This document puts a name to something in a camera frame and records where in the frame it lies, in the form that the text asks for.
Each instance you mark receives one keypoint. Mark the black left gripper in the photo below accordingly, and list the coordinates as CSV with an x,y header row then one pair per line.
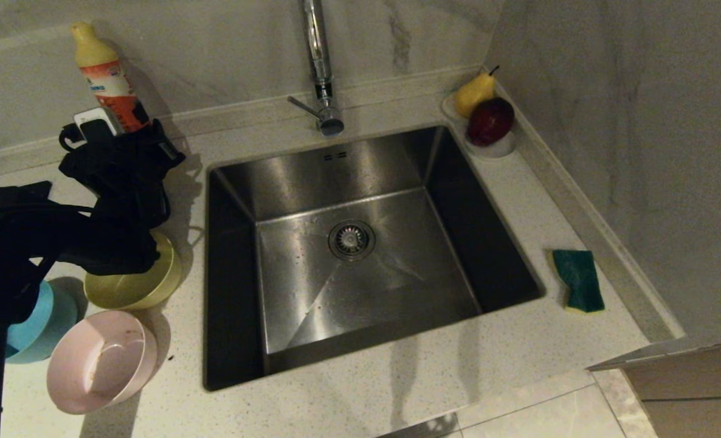
x,y
123,176

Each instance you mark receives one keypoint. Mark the orange dish soap bottle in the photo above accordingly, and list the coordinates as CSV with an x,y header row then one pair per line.
x,y
102,76

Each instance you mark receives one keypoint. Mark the green and yellow sponge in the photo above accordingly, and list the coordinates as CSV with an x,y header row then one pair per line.
x,y
579,280

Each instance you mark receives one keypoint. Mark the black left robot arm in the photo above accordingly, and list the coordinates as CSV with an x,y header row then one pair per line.
x,y
8,243

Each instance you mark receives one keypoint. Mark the stainless steel sink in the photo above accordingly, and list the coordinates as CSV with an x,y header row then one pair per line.
x,y
312,286

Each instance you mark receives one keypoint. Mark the metal sink drain strainer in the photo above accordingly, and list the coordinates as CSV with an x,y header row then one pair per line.
x,y
352,241

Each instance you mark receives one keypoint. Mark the yellow plastic bowl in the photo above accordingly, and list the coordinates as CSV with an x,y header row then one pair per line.
x,y
148,286

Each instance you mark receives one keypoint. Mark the blue plastic bowl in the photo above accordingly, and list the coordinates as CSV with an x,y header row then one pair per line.
x,y
47,328

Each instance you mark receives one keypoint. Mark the chrome faucet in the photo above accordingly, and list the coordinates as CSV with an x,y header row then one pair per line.
x,y
318,61

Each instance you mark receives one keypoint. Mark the pink plastic bowl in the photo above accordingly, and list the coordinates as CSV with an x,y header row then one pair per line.
x,y
99,362

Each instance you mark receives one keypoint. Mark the yellow pear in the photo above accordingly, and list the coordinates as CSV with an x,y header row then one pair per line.
x,y
473,94

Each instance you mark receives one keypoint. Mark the dark red apple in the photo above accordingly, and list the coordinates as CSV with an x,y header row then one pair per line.
x,y
490,121

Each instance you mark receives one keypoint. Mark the small white dish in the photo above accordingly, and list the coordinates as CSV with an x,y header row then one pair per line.
x,y
497,152

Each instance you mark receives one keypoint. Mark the beige wooden cabinet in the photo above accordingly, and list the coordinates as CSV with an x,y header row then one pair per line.
x,y
695,383

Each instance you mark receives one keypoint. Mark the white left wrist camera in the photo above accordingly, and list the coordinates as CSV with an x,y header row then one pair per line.
x,y
96,121

